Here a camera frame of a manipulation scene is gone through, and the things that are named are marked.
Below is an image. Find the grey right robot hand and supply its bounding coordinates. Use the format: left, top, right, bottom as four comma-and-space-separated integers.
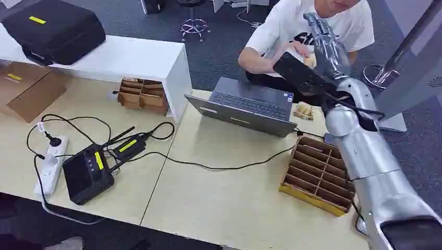
303, 12, 352, 84

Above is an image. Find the black smartphone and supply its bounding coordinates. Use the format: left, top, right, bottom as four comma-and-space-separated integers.
272, 52, 341, 98

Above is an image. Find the round chrome stool base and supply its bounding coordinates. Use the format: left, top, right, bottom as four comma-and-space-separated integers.
362, 64, 400, 91

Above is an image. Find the person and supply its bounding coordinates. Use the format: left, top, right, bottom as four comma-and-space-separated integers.
238, 0, 375, 106

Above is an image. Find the grey display stand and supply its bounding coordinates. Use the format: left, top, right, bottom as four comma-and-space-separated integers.
374, 0, 442, 133

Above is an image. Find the grey laptop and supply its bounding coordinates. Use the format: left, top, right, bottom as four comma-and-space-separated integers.
184, 76, 298, 138

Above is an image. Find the wooden card box, yellow edge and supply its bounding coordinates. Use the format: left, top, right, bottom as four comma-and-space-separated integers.
278, 135, 357, 217

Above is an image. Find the chrome stool base with spokes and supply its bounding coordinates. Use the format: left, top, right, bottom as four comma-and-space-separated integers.
179, 17, 211, 43

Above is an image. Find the white desk shelf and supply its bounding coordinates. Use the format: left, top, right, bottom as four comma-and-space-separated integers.
0, 24, 193, 124

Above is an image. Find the plain wooden card box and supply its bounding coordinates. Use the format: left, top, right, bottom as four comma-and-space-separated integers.
116, 77, 170, 116

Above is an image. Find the black power adapter, yellow label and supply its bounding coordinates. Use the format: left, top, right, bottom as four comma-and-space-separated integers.
113, 133, 148, 162

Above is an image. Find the black router with antennas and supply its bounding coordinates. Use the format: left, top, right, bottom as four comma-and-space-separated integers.
62, 126, 136, 206

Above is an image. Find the black carrying case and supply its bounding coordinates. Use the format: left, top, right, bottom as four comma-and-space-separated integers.
1, 0, 107, 66

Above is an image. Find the black power plug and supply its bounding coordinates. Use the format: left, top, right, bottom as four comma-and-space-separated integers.
44, 131, 63, 148

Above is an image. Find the white power strip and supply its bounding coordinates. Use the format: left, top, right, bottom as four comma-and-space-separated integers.
33, 135, 70, 198

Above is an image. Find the brown cardboard box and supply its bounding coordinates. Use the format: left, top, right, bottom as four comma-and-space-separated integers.
0, 62, 67, 123

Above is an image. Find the pale shoe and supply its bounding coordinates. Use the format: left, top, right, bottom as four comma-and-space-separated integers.
43, 236, 84, 250

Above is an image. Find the white floor cable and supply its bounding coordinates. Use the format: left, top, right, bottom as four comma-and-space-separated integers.
236, 7, 262, 29

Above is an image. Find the black laptop power cable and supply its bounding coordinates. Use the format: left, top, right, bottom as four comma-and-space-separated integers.
131, 128, 325, 171

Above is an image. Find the black looping plug cable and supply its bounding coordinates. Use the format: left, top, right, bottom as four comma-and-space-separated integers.
26, 113, 113, 160

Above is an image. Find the power strip cord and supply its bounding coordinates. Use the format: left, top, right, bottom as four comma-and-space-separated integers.
33, 154, 105, 226

